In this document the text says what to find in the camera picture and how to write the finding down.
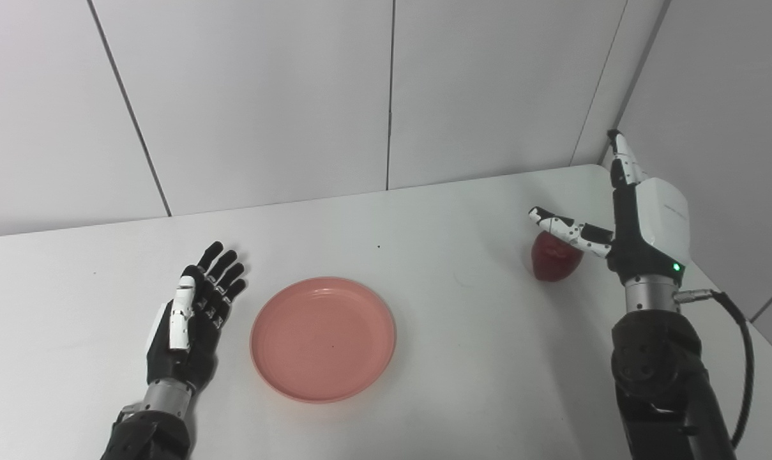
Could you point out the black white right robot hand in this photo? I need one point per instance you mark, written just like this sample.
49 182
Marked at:
663 217

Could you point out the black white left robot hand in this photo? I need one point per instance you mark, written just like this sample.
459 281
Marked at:
197 351

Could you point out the red apple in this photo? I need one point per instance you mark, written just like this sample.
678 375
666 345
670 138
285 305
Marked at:
552 265

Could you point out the pink round plate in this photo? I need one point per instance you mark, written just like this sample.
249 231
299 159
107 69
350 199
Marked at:
322 338

